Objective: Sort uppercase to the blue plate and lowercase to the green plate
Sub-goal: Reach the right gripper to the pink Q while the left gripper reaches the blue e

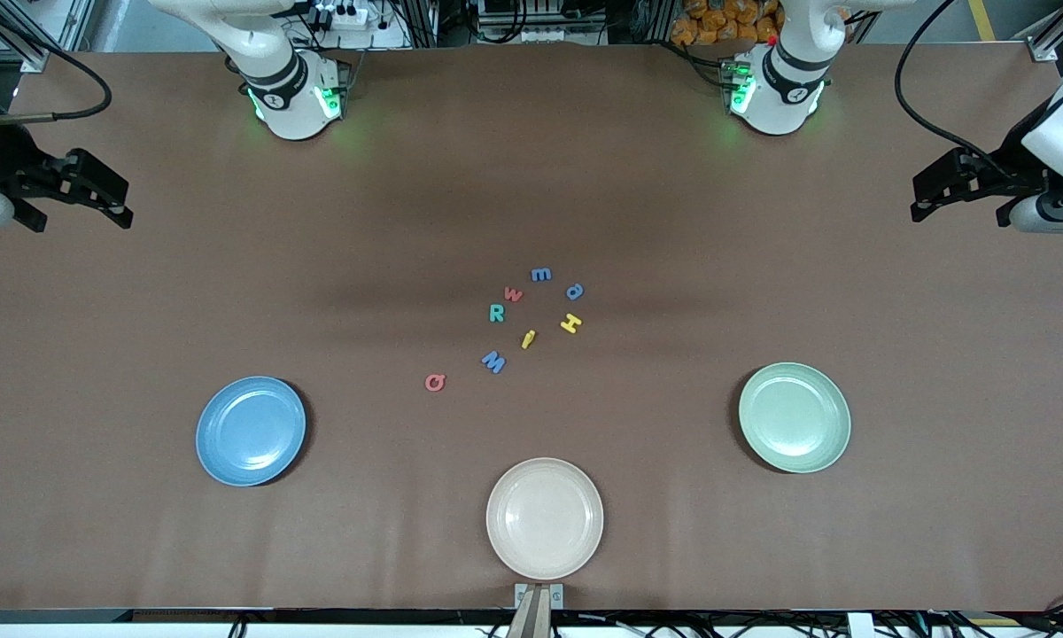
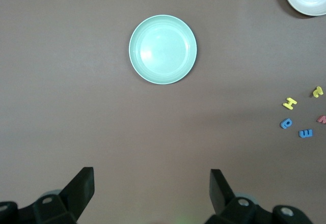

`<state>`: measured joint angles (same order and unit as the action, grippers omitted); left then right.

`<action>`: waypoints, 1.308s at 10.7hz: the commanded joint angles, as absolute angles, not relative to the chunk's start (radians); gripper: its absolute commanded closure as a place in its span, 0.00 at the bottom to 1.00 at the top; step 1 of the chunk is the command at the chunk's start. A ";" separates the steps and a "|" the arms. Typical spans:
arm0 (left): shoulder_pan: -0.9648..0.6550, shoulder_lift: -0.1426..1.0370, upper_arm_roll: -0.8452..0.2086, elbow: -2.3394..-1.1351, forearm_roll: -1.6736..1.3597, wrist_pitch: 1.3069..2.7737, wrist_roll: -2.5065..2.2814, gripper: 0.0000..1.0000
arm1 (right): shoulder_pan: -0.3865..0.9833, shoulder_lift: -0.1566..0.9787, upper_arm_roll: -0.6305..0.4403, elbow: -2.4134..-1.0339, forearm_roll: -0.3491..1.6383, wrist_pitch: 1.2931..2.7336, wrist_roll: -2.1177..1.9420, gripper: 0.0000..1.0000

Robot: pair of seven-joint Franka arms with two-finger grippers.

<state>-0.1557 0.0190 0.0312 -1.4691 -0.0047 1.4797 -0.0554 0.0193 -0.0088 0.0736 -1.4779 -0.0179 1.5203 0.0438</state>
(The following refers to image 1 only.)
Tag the table cover cloth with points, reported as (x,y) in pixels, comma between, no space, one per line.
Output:
(531,177)

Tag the red letter Q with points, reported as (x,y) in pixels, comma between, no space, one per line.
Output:
(429,382)

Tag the red lowercase letter w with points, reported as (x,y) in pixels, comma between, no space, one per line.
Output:
(513,296)

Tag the yellow letter H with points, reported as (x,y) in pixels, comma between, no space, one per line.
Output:
(571,323)

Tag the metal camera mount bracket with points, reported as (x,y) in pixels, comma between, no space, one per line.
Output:
(539,611)

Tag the blue uppercase letter M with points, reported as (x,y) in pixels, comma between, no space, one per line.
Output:
(493,361)

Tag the blue lowercase letter a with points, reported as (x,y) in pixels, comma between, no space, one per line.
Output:
(570,293)

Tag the beige plate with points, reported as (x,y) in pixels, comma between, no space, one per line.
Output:
(545,518)

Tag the black table edge rail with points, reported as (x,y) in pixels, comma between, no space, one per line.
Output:
(53,616)

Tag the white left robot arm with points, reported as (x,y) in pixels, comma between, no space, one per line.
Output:
(784,93)

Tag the white power strip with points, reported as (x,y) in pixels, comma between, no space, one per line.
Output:
(350,15)

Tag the blue plate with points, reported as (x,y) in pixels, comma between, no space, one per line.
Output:
(230,443)

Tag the yellow lowercase letter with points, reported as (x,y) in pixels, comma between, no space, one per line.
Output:
(528,339)

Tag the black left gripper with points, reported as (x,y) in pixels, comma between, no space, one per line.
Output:
(1015,157)

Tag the blue lowercase letter m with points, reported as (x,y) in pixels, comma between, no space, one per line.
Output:
(541,275)

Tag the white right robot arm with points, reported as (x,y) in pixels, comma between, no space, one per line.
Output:
(288,97)

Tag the green plate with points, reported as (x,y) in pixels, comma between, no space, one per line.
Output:
(771,434)

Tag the aluminium frame profile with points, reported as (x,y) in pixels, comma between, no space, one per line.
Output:
(1041,49)
(34,60)

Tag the bag of orange items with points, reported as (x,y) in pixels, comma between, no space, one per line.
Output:
(717,22)

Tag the teal letter R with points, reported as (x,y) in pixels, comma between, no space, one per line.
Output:
(492,313)

